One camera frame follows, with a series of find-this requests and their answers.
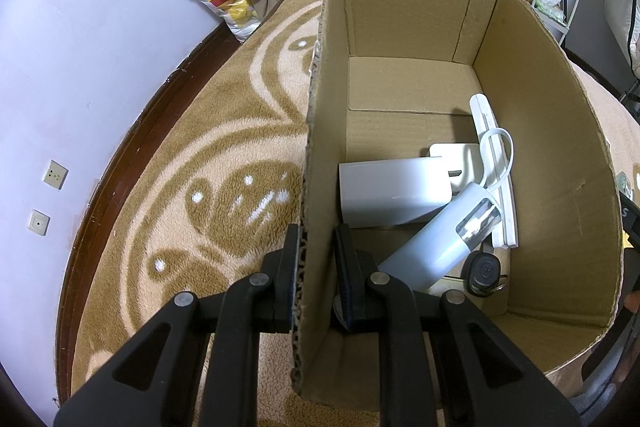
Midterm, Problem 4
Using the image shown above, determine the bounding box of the white charger adapter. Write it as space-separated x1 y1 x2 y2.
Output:
428 143 483 195

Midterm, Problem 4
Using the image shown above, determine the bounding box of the white bar device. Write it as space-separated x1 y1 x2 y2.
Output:
470 93 518 249

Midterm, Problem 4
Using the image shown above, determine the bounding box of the cardboard box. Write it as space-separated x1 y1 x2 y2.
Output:
292 0 623 411

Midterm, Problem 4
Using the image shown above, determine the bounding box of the black car key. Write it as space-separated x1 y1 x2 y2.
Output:
462 251 508 298

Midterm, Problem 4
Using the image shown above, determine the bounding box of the white duvet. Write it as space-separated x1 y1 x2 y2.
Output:
604 0 639 77

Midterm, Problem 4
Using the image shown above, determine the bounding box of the wall socket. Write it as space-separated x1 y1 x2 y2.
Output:
42 159 68 190
27 209 50 236

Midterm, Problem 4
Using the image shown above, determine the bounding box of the beige floral carpet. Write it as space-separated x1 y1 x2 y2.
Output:
72 0 639 391

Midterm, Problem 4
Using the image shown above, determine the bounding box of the lower wall socket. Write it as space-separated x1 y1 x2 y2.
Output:
27 209 50 236

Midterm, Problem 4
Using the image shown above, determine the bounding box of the white rectangular power bank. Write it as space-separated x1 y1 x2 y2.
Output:
338 157 452 229

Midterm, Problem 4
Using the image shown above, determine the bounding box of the upper wall socket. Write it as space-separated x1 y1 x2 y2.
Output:
42 159 68 190

